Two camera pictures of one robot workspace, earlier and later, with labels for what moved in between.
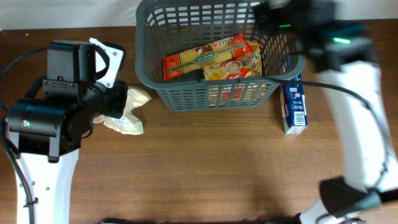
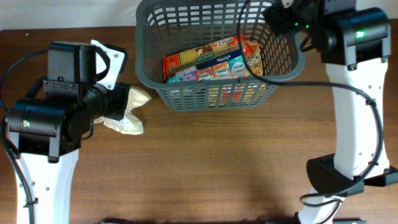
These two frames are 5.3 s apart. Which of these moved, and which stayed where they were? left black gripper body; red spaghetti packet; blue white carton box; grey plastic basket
Moved: blue white carton box
Stayed: red spaghetti packet; grey plastic basket; left black gripper body
